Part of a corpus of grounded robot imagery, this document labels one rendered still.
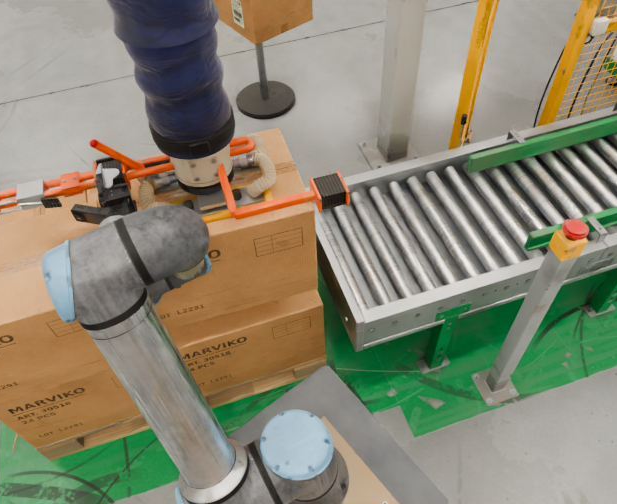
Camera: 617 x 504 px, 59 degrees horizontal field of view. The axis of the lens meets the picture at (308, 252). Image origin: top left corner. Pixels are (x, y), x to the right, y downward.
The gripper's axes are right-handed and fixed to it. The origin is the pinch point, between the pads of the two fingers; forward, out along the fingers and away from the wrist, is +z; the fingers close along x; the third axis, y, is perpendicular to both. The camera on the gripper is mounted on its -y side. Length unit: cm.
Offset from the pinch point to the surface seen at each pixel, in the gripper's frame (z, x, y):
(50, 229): 12.0, -25.5, -24.3
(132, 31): -8.2, 42.9, 20.2
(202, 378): -20, -92, 6
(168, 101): -9.5, 25.2, 23.3
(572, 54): 40, -29, 188
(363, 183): 30, -62, 92
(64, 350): -20, -47, -29
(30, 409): -20, -76, -52
